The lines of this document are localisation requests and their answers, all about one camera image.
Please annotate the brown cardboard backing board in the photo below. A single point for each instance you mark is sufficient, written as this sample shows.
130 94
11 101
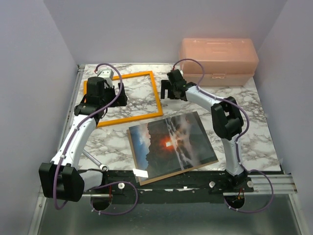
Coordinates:
162 155

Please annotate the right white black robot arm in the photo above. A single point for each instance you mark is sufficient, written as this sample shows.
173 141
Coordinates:
226 116

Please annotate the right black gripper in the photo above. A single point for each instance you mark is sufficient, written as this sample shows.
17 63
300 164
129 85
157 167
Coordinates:
165 85

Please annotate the aluminium extrusion rail front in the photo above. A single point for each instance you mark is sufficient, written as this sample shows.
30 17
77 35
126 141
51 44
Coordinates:
281 184

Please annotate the aluminium extrusion rail left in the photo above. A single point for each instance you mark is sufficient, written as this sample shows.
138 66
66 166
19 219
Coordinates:
73 97

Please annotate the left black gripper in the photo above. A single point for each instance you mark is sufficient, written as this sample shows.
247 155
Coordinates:
121 101

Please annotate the orange wooden picture frame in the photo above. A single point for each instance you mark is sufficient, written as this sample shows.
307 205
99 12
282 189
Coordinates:
159 112

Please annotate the aluminium extrusion rail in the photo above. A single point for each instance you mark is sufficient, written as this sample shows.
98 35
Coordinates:
73 97
281 184

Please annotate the silver ratchet wrench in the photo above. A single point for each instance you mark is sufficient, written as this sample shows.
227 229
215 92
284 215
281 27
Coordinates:
95 161

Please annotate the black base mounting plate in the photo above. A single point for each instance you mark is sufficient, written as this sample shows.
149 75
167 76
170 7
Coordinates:
189 187

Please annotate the sunset landscape photo print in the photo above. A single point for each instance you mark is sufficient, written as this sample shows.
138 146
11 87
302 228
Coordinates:
181 125

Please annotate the pink translucent plastic box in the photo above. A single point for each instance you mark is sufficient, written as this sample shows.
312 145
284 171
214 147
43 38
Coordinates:
225 61

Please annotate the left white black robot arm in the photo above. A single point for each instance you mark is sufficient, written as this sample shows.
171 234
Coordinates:
60 178

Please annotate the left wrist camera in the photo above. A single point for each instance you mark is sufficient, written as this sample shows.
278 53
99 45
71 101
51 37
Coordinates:
107 74

